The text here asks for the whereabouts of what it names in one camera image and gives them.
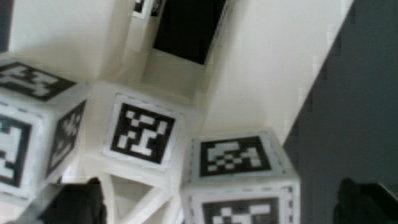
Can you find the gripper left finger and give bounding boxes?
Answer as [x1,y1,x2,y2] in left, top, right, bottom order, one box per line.
[23,178,106,224]

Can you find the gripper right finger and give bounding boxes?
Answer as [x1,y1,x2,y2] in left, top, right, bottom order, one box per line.
[332,178,398,224]

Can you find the white cube leg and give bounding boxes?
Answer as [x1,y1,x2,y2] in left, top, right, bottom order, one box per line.
[0,58,88,200]
[179,128,300,224]

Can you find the white chair back frame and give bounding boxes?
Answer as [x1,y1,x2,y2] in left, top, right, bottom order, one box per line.
[0,0,353,224]

